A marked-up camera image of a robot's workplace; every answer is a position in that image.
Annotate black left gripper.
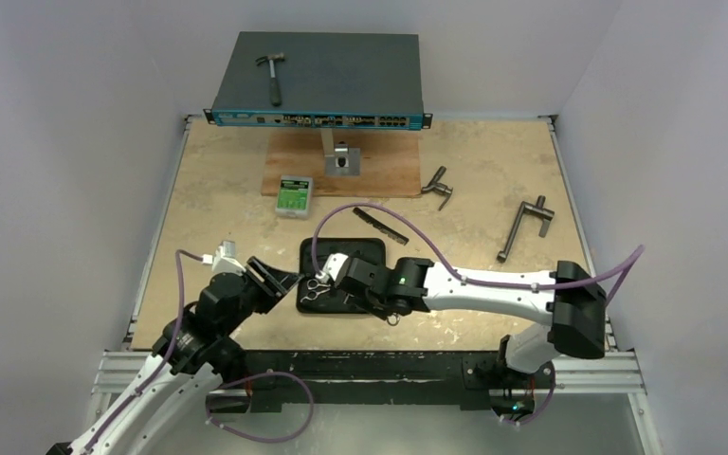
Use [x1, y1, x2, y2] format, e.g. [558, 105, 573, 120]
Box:
[219, 256, 300, 337]

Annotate black zipper tool case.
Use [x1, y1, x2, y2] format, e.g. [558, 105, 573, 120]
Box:
[296, 238, 386, 315]

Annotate black hair comb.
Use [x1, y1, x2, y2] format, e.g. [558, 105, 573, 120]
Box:
[353, 208, 409, 246]

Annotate silver thinning scissors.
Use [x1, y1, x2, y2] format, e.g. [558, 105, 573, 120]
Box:
[297, 279, 331, 312]

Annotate silver straight scissors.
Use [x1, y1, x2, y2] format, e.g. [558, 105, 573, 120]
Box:
[386, 314, 400, 326]

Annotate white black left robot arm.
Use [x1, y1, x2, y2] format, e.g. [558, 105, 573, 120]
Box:
[49, 249, 303, 454]

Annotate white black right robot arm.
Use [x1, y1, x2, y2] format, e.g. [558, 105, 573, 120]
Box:
[318, 253, 607, 386]

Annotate green grey device box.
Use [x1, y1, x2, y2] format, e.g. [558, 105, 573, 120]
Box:
[275, 175, 314, 219]

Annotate brown wooden board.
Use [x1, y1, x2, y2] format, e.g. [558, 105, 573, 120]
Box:
[261, 129, 421, 197]

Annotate small grey hammer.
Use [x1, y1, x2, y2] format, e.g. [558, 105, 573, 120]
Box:
[255, 52, 285, 107]

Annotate aluminium table frame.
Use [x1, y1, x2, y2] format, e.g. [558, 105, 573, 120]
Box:
[84, 114, 664, 455]

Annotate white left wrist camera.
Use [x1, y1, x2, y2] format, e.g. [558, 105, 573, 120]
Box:
[202, 240, 246, 275]

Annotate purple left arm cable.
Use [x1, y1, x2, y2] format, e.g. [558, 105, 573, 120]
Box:
[81, 249, 214, 455]

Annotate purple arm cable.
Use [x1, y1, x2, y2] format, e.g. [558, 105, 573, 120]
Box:
[81, 249, 214, 455]
[311, 202, 646, 427]

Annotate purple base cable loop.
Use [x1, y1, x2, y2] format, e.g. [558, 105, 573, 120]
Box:
[205, 372, 315, 444]

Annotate small metal door handle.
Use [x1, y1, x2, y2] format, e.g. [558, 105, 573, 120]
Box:
[420, 166, 453, 211]

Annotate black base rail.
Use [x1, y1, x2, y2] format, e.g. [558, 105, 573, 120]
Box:
[206, 350, 555, 415]

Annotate metal bracket stand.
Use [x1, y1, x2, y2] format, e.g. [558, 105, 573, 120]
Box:
[319, 128, 361, 177]

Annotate grey network switch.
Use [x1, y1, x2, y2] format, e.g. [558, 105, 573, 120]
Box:
[204, 31, 433, 131]

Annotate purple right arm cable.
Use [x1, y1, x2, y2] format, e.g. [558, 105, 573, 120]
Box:
[311, 202, 646, 427]

